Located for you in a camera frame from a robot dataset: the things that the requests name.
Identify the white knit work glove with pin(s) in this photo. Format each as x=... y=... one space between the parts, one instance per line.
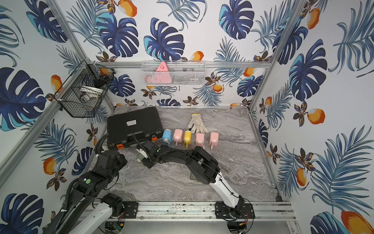
x=196 y=124

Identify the clear wall-mounted shelf bin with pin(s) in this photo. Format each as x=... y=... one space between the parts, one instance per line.
x=183 y=72

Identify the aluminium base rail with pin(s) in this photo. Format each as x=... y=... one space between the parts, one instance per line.
x=206 y=211

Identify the pink triangular object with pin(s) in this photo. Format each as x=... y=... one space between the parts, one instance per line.
x=162 y=75

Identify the blue pencil sharpener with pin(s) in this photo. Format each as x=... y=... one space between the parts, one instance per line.
x=166 y=137

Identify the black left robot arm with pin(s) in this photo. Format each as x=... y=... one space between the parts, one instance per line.
x=84 y=190

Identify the pink pencil sharpener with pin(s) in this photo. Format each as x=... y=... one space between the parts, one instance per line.
x=214 y=139
x=177 y=137
x=200 y=140

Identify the yellow pencil sharpener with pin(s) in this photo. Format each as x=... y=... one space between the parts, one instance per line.
x=187 y=138

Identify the black plastic tool case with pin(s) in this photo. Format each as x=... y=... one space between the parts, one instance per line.
x=125 y=130

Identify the black wire basket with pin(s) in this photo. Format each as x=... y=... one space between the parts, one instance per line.
x=86 y=89

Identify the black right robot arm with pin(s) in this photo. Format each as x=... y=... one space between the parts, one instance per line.
x=205 y=168

